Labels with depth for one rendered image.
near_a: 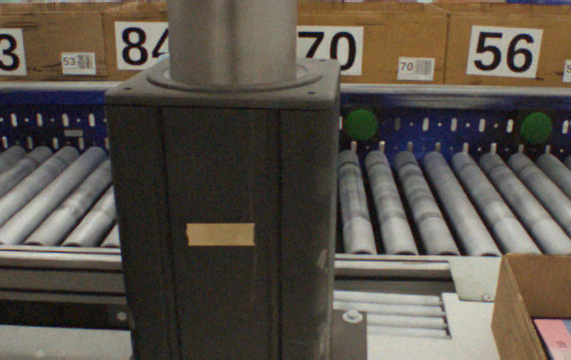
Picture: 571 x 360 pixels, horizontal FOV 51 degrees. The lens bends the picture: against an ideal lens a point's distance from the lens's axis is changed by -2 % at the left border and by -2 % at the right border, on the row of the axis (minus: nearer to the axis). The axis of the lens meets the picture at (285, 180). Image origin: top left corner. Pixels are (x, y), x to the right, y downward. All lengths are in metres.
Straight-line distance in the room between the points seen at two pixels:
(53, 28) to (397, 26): 0.79
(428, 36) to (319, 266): 0.99
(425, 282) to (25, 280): 0.61
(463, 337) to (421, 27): 0.82
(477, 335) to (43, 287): 0.64
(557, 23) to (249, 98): 1.12
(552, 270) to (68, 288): 0.69
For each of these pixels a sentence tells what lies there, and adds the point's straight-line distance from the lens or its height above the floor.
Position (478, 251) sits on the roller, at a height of 0.74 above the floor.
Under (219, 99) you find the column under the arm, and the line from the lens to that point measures 0.45.
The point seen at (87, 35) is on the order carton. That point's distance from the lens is 1.49.
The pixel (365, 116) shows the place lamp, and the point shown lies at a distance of 1.35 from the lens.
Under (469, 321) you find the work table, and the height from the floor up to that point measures 0.75.
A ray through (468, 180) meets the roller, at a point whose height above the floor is 0.74.
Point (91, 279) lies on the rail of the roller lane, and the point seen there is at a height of 0.71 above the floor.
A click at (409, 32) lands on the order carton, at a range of 1.41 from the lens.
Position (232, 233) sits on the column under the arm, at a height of 0.97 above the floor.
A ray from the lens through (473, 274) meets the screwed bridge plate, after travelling 0.89.
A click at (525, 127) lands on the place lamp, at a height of 0.81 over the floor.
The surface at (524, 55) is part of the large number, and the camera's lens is 1.47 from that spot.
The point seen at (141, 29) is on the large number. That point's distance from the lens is 1.44.
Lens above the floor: 1.18
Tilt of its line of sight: 21 degrees down
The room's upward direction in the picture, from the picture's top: straight up
